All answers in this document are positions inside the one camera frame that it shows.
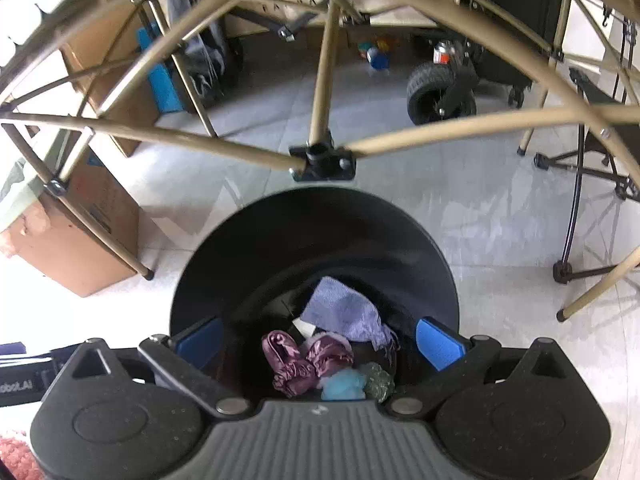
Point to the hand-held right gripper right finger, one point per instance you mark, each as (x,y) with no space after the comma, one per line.
(440,342)

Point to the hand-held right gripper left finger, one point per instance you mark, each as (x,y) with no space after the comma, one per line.
(202,342)

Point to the iridescent plastic bag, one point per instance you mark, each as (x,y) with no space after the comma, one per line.
(377,380)

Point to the purple satin scrunchie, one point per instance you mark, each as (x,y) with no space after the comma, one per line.
(292,360)

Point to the lavender knitted pouch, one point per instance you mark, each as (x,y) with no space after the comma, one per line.
(340,310)

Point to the light blue plush toy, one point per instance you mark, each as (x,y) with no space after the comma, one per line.
(342,385)

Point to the black trash bin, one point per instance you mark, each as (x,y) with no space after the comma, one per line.
(320,240)

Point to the pink fluffy cloth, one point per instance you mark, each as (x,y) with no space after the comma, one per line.
(12,455)

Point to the cardboard box with liner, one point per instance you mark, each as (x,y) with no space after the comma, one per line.
(85,240)

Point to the pale green bag liner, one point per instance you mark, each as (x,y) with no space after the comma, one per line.
(15,190)

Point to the black wagon wheel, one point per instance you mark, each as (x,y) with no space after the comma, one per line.
(430,90)

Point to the blue storage box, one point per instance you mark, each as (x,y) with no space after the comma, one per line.
(162,85)

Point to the pale cardboard box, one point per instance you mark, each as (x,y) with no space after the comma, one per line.
(115,90)

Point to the khaki folding table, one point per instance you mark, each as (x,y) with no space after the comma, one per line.
(322,85)

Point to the small red can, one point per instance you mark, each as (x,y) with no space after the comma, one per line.
(442,53)

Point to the black folding chair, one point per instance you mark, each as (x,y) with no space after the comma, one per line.
(600,95)

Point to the small colourful toy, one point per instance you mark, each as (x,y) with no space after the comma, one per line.
(375,55)

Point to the black suitcase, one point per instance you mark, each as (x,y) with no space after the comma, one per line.
(520,20)

